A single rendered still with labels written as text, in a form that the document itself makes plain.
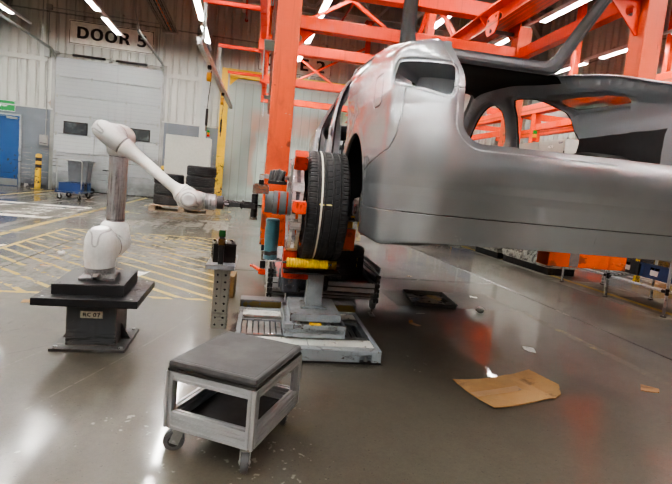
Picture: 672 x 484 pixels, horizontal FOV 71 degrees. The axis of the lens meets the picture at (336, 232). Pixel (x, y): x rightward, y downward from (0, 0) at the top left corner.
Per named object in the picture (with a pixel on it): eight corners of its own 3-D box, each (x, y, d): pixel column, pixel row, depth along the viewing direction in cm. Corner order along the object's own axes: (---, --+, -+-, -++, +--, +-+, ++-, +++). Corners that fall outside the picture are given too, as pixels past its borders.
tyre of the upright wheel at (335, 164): (338, 282, 281) (356, 180, 249) (298, 280, 277) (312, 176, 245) (328, 228, 338) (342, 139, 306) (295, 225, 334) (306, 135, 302)
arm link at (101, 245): (77, 268, 253) (78, 228, 249) (92, 261, 270) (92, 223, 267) (109, 270, 254) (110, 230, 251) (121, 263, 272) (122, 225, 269)
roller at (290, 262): (331, 270, 282) (332, 261, 281) (282, 267, 277) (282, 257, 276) (330, 268, 287) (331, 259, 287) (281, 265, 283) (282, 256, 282)
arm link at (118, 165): (91, 258, 270) (107, 250, 292) (121, 261, 272) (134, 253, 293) (99, 121, 259) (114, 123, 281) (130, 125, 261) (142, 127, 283)
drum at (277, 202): (299, 216, 283) (301, 193, 282) (263, 213, 280) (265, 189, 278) (297, 214, 297) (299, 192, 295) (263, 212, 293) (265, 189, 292)
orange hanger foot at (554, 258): (607, 270, 377) (614, 227, 374) (547, 265, 369) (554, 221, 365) (593, 266, 394) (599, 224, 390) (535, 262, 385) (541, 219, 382)
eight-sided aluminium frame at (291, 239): (298, 255, 265) (307, 157, 260) (287, 254, 264) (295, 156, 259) (292, 242, 319) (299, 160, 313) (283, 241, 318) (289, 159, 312)
